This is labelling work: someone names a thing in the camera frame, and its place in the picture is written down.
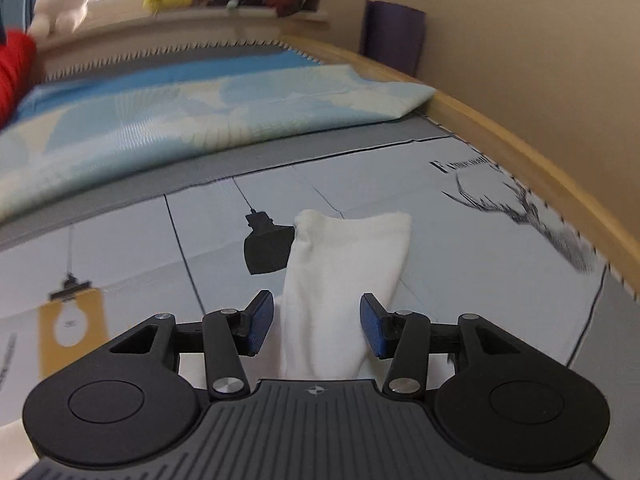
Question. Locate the wooden bed frame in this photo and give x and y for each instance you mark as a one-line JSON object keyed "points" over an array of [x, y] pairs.
{"points": [[140, 36]]}

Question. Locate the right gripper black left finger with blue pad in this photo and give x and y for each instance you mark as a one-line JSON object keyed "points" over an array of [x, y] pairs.
{"points": [[144, 391]]}

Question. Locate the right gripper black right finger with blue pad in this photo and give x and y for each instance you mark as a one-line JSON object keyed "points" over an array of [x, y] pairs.
{"points": [[490, 395]]}

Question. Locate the red folded blanket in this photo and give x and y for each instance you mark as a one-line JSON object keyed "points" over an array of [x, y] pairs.
{"points": [[17, 57]]}

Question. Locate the grey printed bed sheet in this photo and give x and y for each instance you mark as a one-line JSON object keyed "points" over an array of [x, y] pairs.
{"points": [[172, 240]]}

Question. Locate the white plush toy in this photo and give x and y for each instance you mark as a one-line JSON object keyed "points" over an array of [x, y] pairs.
{"points": [[56, 17]]}

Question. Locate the purple board by wall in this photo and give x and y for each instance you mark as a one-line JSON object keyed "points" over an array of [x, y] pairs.
{"points": [[393, 35]]}

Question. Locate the light blue patterned blanket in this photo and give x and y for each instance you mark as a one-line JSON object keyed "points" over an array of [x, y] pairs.
{"points": [[89, 143]]}

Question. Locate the white t-shirt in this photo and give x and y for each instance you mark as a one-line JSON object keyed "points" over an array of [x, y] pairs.
{"points": [[316, 332]]}

